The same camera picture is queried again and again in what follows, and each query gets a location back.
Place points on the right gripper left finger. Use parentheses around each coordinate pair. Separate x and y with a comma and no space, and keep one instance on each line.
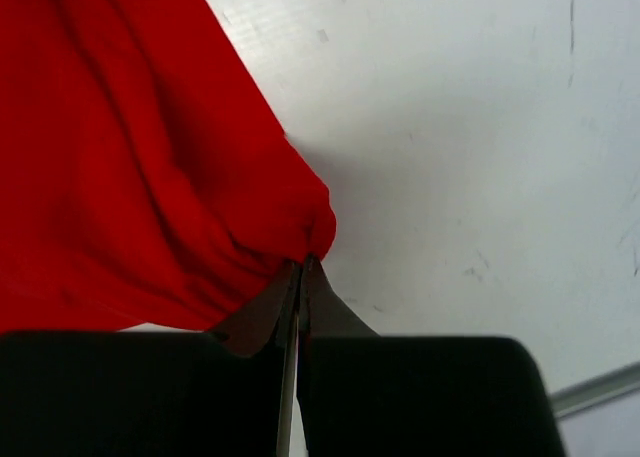
(226,391)

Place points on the aluminium table edge rail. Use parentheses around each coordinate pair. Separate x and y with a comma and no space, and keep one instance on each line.
(596,391)

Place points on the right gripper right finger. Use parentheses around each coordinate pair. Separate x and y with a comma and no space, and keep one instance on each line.
(363,394)

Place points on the red t shirt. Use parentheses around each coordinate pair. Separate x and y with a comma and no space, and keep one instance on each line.
(144,177)

